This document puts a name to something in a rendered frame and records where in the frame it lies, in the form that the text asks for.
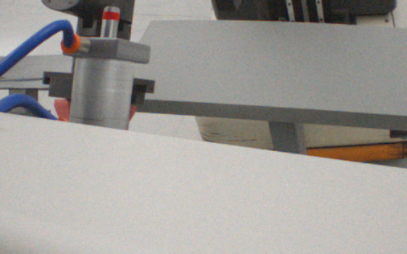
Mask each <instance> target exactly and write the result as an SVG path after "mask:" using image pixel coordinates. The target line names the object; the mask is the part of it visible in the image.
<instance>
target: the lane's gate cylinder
mask: <svg viewBox="0 0 407 254"><path fill-rule="evenodd" d="M119 18H120V10H119V9H118V7H112V6H107V7H106V8H104V11H103V17H102V28H101V37H104V38H116V37H117V29H118V23H119Z"/></svg>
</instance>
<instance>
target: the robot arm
mask: <svg viewBox="0 0 407 254"><path fill-rule="evenodd" d="M41 2H42V3H43V4H44V5H45V6H46V7H48V8H50V9H51V10H56V11H58V12H62V13H64V14H70V15H71V16H76V17H77V18H78V20H77V23H76V34H78V36H80V37H82V36H83V37H93V38H98V37H101V28H102V17H103V11H104V8H106V7H107V6H112V7H118V9H119V10H120V18H119V23H118V29H117V37H116V39H118V38H120V39H124V40H128V41H130V39H131V30H132V27H131V26H132V23H133V15H134V2H135V0H41ZM75 63H76V57H72V71H71V72H48V71H43V84H46V85H49V90H48V96H49V97H55V98H65V99H54V108H55V110H56V112H57V114H58V117H62V118H67V119H68V120H69V114H70V106H71V99H72V84H73V76H74V68H75ZM154 82H155V80H148V79H147V80H144V79H138V78H134V79H133V87H132V95H131V102H130V103H131V104H141V105H144V102H145V93H154ZM136 112H137V105H131V106H130V110H129V122H130V121H131V119H132V118H133V116H134V114H135V113H136Z"/></svg>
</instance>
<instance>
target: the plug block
mask: <svg viewBox="0 0 407 254"><path fill-rule="evenodd" d="M241 2H242V0H215V3H216V8H217V10H218V11H222V12H236V11H237V8H238V7H239V5H240V4H241Z"/></svg>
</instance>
